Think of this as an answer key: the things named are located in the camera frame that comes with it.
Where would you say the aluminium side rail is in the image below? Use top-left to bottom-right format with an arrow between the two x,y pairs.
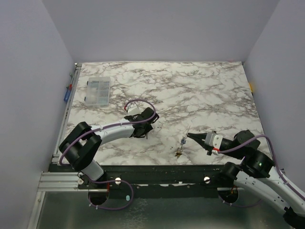
51,63 -> 82,164

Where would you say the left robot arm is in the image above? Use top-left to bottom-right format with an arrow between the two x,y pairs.
59,107 -> 159,188

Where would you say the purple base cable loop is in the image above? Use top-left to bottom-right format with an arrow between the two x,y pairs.
88,180 -> 134,211

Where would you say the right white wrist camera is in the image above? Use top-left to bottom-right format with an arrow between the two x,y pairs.
204,132 -> 223,156

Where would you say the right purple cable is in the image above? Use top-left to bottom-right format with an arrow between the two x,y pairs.
218,134 -> 305,198

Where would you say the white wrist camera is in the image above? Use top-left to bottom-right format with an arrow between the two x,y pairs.
204,132 -> 223,156
125,103 -> 141,115

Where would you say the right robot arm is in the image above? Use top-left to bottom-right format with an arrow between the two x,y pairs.
187,130 -> 305,229

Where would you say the black table edge rail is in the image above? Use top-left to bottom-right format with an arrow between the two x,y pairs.
47,164 -> 286,198

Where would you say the blue clamp on wall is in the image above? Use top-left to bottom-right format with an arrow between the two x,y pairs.
64,84 -> 72,103

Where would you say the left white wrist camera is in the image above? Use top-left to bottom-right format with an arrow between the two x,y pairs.
125,103 -> 141,115

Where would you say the green key tag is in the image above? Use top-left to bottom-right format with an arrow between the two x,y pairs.
174,151 -> 182,159

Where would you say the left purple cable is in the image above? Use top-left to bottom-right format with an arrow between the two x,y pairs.
59,99 -> 157,167

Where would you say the clear plastic organizer box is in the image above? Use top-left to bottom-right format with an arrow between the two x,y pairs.
84,77 -> 111,107

